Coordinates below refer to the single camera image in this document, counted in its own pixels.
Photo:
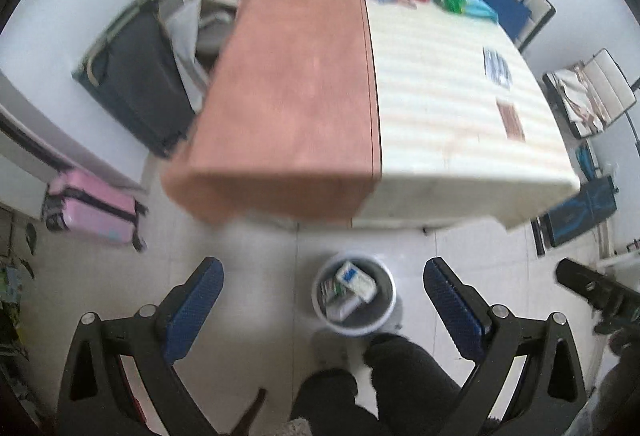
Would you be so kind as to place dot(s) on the silver pill blister pack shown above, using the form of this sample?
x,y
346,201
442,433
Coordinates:
x,y
496,68

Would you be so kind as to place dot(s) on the dark folding cot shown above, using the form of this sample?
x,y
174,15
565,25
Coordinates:
x,y
131,71

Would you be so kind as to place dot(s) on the white cushioned chair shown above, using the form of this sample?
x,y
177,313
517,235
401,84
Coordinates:
x,y
592,95

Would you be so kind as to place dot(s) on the cream medicine box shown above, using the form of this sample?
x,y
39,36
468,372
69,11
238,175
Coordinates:
x,y
342,307

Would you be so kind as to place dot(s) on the green blue snack bag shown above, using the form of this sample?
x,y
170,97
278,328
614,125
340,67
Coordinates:
x,y
476,9

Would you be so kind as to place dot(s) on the pink suitcase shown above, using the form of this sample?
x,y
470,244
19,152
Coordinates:
x,y
81,203

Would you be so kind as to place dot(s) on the pink terracotta towel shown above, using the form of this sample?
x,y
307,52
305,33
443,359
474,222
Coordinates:
x,y
289,125

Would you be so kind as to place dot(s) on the striped cream tablecloth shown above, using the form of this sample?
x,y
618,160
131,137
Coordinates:
x,y
445,156

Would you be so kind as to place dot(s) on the blue cushioned chair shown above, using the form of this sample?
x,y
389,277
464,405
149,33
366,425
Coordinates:
x,y
522,19

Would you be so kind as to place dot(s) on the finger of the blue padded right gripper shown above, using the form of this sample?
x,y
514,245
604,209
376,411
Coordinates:
x,y
602,293

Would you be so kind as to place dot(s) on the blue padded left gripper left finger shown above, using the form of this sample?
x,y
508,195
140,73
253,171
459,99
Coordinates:
x,y
181,315

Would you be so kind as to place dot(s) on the person's black trouser legs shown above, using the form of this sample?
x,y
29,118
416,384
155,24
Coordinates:
x,y
414,394

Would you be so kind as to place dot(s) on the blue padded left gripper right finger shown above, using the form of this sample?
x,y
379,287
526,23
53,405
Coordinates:
x,y
462,310

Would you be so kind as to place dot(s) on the white round trash bin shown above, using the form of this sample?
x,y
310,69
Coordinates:
x,y
384,313

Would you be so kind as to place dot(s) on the grey cloth on cot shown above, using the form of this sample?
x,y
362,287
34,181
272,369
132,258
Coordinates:
x,y
198,27

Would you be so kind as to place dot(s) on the brown leather patch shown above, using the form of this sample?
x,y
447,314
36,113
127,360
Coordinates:
x,y
511,121

